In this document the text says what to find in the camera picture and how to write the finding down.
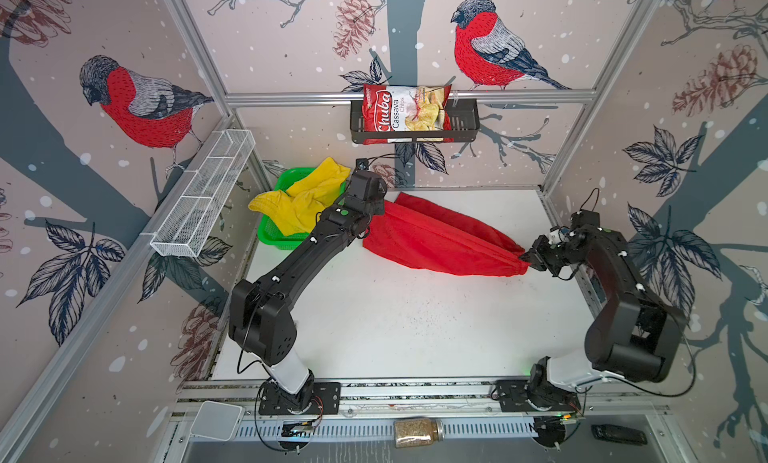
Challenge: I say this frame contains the red shorts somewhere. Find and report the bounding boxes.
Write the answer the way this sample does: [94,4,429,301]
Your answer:
[363,193,529,277]

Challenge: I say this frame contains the yellow shorts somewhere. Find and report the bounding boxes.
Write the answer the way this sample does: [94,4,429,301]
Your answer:
[248,157,351,237]

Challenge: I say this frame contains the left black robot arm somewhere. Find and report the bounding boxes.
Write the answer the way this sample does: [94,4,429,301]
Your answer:
[228,170,387,413]

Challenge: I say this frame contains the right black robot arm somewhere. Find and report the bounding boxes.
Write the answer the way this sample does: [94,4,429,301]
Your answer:
[521,223,687,409]

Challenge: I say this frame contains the red Chuba chips bag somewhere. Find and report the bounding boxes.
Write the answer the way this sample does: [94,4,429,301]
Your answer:
[362,84,452,133]

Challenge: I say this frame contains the green plastic basket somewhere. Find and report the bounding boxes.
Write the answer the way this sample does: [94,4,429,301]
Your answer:
[258,167,347,250]

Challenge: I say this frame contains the black remote device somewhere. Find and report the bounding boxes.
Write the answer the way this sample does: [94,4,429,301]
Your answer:
[591,424,648,446]

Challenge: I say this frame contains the glass jar of grains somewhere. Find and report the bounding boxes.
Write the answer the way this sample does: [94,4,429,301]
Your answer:
[393,417,445,449]

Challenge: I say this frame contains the white square pad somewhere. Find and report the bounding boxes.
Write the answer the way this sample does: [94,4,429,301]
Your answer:
[190,401,245,442]

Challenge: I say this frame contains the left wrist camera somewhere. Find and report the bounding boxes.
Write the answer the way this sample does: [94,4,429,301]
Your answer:
[355,158,370,170]

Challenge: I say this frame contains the black wall shelf basket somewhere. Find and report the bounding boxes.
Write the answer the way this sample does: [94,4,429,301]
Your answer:
[350,99,480,144]

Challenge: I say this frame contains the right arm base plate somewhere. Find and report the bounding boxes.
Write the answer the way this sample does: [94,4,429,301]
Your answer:
[490,379,582,413]

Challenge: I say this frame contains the white wire mesh basket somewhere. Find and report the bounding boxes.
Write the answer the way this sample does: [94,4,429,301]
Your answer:
[150,129,255,258]

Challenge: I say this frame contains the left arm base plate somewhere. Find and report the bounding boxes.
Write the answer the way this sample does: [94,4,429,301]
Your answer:
[256,380,341,416]

